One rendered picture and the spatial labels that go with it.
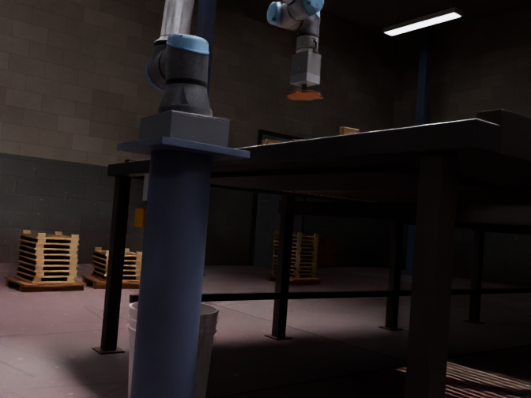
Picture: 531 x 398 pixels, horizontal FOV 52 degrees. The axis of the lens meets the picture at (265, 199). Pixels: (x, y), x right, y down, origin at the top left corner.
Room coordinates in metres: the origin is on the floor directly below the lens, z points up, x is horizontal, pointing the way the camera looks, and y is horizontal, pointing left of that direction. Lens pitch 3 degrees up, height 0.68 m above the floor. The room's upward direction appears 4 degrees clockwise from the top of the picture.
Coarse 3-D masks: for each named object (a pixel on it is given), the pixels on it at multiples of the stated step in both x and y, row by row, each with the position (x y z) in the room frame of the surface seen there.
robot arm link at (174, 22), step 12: (168, 0) 1.60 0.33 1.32; (180, 0) 1.59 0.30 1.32; (192, 0) 1.61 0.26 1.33; (168, 12) 1.59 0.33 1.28; (180, 12) 1.59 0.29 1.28; (192, 12) 1.63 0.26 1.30; (168, 24) 1.59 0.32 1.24; (180, 24) 1.59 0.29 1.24; (156, 48) 1.58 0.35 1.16; (156, 60) 1.55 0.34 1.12; (156, 72) 1.56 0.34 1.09; (156, 84) 1.61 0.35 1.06
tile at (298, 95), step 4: (284, 92) 1.86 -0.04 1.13; (288, 92) 1.85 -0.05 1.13; (292, 92) 1.84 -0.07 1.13; (296, 92) 1.82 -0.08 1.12; (300, 92) 1.82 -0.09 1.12; (304, 92) 1.81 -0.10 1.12; (308, 92) 1.81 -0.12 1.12; (312, 92) 1.80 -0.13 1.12; (316, 92) 1.81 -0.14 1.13; (288, 96) 1.88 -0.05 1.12; (292, 96) 1.88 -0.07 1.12; (296, 96) 1.88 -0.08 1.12; (300, 96) 1.87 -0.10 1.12; (304, 96) 1.87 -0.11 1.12; (308, 96) 1.86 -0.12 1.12; (312, 96) 1.86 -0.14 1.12; (316, 96) 1.85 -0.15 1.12; (320, 96) 1.86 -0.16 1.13
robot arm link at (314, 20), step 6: (318, 12) 1.85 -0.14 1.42; (306, 18) 1.82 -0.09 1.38; (312, 18) 1.83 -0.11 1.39; (318, 18) 1.85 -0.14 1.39; (306, 24) 1.82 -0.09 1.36; (312, 24) 1.83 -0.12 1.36; (318, 24) 1.85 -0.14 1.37; (300, 30) 1.84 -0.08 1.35; (306, 30) 1.83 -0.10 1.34; (312, 30) 1.83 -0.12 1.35; (318, 30) 1.85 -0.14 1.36
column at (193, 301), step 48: (144, 144) 1.39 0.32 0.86; (192, 144) 1.37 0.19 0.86; (192, 192) 1.43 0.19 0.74; (144, 240) 1.47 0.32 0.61; (192, 240) 1.44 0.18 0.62; (144, 288) 1.45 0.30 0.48; (192, 288) 1.45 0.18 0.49; (144, 336) 1.43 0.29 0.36; (192, 336) 1.46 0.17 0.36; (144, 384) 1.43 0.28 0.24; (192, 384) 1.48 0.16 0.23
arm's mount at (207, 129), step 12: (144, 120) 1.51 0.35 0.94; (156, 120) 1.45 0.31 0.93; (168, 120) 1.39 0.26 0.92; (180, 120) 1.40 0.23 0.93; (192, 120) 1.42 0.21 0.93; (204, 120) 1.45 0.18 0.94; (216, 120) 1.47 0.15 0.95; (228, 120) 1.49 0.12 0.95; (144, 132) 1.50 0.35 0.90; (156, 132) 1.44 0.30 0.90; (168, 132) 1.39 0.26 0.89; (180, 132) 1.40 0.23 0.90; (192, 132) 1.42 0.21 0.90; (204, 132) 1.45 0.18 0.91; (216, 132) 1.47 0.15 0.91; (216, 144) 1.47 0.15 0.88
